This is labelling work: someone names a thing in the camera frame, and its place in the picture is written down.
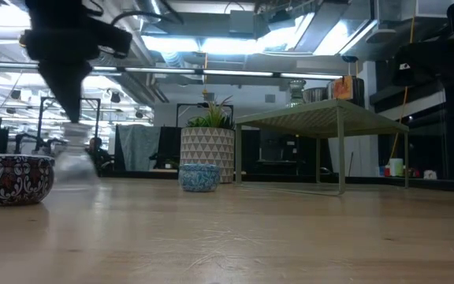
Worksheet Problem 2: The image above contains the green perforated metal shelf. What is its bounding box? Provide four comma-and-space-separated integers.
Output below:
233, 97, 410, 196

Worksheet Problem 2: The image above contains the person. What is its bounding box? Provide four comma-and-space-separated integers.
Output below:
86, 136, 114, 169

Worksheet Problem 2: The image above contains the silver ribbed candle jar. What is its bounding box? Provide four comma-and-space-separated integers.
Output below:
303, 87, 333, 104
326, 76, 367, 108

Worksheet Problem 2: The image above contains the pale green container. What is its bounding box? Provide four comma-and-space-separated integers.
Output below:
388, 157, 405, 178

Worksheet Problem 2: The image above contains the clear glass candlestick holder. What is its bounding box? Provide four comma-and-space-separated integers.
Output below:
52, 121, 102, 187

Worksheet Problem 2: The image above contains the dark floral candle tin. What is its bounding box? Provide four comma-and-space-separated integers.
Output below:
0, 153, 56, 207

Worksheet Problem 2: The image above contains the yellow hanging cable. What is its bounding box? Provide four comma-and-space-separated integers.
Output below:
389, 11, 416, 165

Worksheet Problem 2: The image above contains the long LED light bar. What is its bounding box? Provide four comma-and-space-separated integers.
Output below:
0, 61, 357, 82

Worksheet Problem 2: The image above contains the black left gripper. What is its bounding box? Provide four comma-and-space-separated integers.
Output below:
20, 0, 133, 123

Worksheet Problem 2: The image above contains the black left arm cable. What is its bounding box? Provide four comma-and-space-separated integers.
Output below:
87, 0, 184, 27

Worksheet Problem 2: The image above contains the blue patterned candle tin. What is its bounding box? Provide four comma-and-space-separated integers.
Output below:
178, 163, 221, 193

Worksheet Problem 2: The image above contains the succulent in white patterned pot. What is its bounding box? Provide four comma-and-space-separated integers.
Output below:
179, 95, 236, 185

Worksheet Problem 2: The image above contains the black aluminium table frame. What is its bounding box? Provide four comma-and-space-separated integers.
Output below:
96, 168, 454, 195

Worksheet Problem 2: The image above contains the grey cloth cover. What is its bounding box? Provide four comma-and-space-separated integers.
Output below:
115, 124, 162, 172

